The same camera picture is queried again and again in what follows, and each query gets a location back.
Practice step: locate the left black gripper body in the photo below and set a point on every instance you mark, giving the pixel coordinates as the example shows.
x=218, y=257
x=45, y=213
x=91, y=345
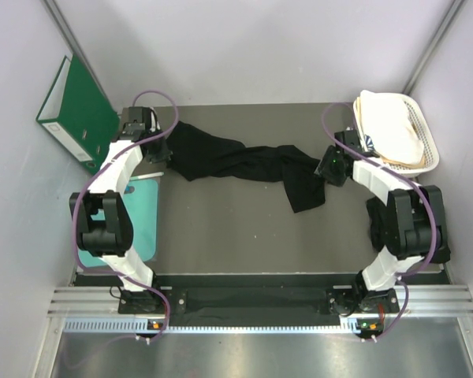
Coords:
x=159, y=151

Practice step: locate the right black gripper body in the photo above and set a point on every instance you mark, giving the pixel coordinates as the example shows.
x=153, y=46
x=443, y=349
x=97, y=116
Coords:
x=329, y=168

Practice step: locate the black t-shirt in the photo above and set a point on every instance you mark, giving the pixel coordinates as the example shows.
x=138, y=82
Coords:
x=378, y=232
x=197, y=154

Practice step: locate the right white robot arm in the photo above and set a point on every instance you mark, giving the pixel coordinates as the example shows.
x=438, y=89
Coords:
x=407, y=226

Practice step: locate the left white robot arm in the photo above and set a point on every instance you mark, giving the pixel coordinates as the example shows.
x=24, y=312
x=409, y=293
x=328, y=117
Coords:
x=139, y=285

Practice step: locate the white pen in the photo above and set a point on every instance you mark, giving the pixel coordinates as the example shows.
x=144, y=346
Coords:
x=149, y=176

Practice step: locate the teal cutting board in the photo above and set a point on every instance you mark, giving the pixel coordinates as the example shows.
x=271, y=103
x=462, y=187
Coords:
x=146, y=220

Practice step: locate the folded black t-shirt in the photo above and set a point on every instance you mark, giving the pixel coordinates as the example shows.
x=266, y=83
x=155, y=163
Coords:
x=378, y=232

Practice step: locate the white t-shirt in basket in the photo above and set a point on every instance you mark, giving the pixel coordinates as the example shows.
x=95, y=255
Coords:
x=390, y=126

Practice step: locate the white plastic basket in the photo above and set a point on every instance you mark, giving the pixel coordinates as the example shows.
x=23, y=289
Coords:
x=391, y=126

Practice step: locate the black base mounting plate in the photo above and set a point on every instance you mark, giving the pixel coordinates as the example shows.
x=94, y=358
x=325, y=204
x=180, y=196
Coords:
x=252, y=304

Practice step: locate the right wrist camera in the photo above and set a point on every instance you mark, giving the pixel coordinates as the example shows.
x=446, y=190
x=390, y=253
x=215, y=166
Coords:
x=350, y=138

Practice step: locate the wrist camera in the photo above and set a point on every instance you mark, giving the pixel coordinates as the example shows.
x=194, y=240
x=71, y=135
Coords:
x=350, y=138
x=141, y=115

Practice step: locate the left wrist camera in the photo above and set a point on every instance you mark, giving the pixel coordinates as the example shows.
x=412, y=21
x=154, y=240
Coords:
x=141, y=115

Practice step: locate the green ring binder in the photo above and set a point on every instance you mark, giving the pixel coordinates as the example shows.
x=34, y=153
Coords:
x=77, y=114

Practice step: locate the aluminium frame rail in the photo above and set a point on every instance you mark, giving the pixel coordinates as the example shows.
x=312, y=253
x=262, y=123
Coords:
x=422, y=301

